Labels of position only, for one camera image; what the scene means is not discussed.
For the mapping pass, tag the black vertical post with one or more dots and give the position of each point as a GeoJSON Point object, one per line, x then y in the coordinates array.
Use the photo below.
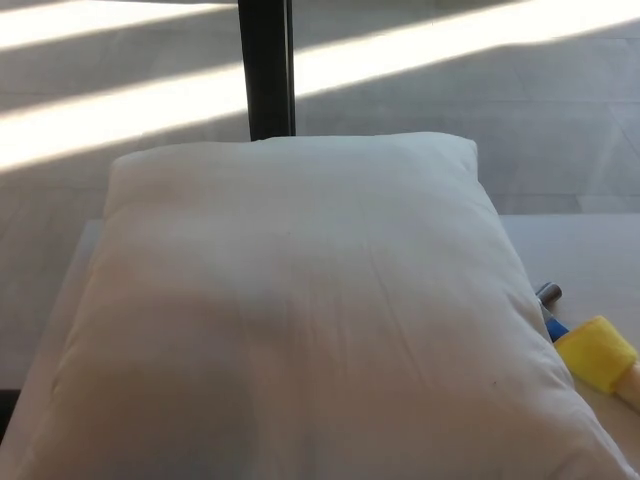
{"type": "Point", "coordinates": [265, 70]}

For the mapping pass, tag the white square pillow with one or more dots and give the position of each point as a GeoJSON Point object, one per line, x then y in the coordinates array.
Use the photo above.
{"type": "Point", "coordinates": [310, 310]}

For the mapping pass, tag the yellow cloth wrap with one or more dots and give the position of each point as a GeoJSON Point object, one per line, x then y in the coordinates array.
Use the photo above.
{"type": "Point", "coordinates": [595, 350]}

